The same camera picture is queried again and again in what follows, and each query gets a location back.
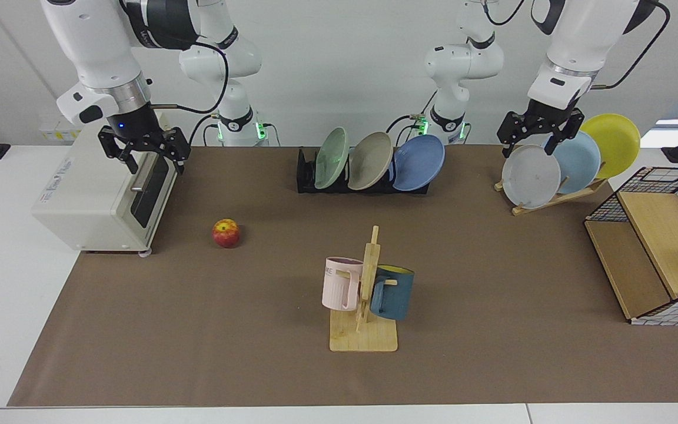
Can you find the red yellow apple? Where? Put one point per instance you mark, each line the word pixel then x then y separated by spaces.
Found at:
pixel 226 233

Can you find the light blue plate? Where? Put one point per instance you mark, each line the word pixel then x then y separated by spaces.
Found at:
pixel 577 162

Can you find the grey plate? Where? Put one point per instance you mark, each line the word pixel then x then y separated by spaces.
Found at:
pixel 530 176

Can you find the wooden plate rack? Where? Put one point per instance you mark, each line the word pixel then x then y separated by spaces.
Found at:
pixel 551 202

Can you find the yellow plate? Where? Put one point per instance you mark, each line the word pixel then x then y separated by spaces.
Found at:
pixel 615 141

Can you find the black dish rack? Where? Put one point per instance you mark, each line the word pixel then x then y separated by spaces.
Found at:
pixel 305 176

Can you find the beige plate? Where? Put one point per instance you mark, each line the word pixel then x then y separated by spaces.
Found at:
pixel 369 160

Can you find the pale green plate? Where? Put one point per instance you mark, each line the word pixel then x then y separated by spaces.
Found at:
pixel 332 159

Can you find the pale toaster oven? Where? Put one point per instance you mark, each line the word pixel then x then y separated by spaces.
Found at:
pixel 97 194

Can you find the brown table cloth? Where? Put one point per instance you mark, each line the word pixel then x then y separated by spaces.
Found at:
pixel 198 330

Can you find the dark blue cup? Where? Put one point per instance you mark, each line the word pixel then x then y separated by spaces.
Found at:
pixel 395 294

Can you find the pink cup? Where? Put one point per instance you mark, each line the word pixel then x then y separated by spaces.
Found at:
pixel 336 285

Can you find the wooden cup stand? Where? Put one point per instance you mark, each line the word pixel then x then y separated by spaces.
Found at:
pixel 362 338

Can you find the white wall socket strip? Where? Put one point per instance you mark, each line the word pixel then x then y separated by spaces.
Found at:
pixel 50 132

